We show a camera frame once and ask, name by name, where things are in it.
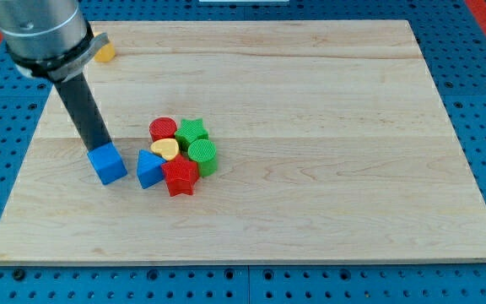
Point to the red star block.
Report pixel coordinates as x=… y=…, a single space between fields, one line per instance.
x=180 y=175

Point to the green cylinder block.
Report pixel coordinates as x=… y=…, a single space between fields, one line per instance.
x=204 y=153

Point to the blue triangle block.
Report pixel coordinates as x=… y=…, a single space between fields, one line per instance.
x=149 y=168

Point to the green star block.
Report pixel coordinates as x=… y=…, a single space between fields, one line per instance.
x=189 y=132

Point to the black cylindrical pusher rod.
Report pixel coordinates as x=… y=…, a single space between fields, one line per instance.
x=80 y=104

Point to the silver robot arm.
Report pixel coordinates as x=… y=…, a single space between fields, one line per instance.
x=49 y=39

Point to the yellow heart block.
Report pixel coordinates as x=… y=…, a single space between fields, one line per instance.
x=166 y=148

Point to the red cylinder block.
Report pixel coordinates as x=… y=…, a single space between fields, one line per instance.
x=162 y=128

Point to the blue cube block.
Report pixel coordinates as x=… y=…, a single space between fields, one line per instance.
x=107 y=163

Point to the yellow block behind arm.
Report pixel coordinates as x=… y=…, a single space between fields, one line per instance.
x=106 y=53

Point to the wooden board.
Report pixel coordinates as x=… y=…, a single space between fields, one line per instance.
x=333 y=144

